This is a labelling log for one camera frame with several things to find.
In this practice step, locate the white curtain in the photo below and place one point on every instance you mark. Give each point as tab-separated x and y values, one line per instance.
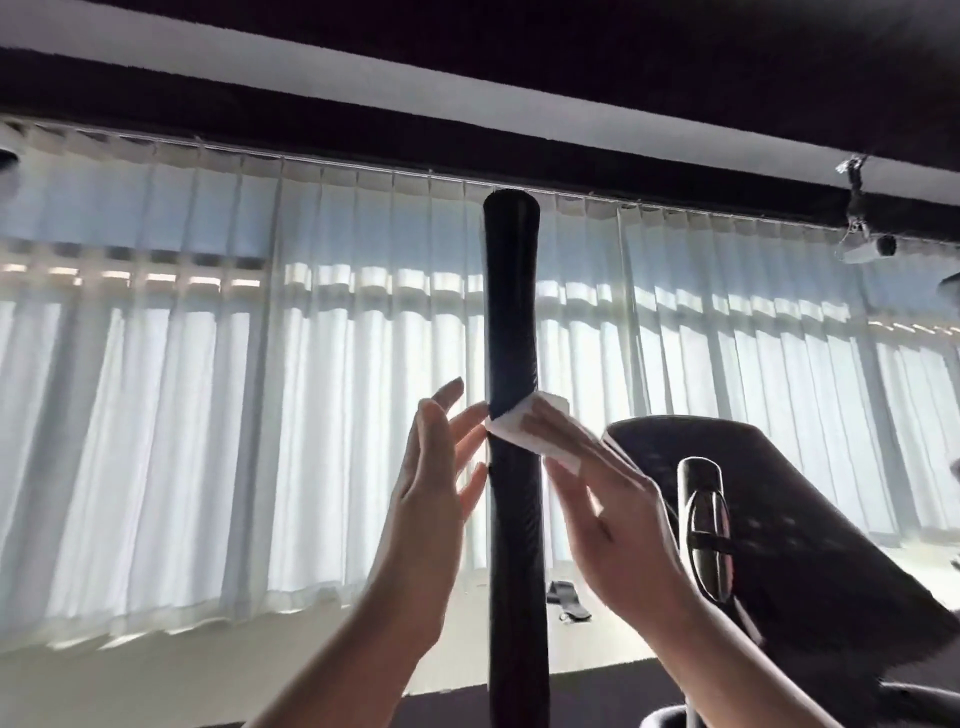
225	375

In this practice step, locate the white wet wipe sheet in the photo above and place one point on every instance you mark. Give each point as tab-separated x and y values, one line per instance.
518	423

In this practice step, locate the black elliptical machine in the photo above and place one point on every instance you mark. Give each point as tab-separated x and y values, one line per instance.
513	300

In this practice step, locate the person's left hand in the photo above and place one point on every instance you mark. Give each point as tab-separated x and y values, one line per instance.
428	525

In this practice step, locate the person's right hand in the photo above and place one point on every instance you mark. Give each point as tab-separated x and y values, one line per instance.
623	540

